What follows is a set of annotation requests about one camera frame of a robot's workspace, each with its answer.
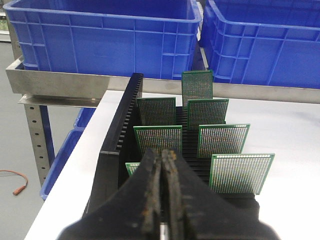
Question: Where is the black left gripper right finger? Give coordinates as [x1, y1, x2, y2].
[161, 148, 279, 240]

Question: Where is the green perforated circuit board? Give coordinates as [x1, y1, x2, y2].
[181, 70, 213, 109]
[197, 123, 251, 158]
[137, 97, 176, 126]
[187, 98, 229, 130]
[209, 153, 275, 195]
[133, 125, 183, 157]
[125, 162, 140, 176]

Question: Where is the blue crate lower shelf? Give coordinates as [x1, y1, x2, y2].
[40, 108, 96, 201]

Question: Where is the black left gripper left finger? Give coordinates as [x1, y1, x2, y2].
[58, 149, 161, 240]

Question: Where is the orange cable on floor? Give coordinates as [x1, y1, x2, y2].
[0, 169, 29, 196]

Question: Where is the blue plastic crate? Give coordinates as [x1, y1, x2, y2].
[4, 0, 201, 80]
[200, 0, 320, 89]

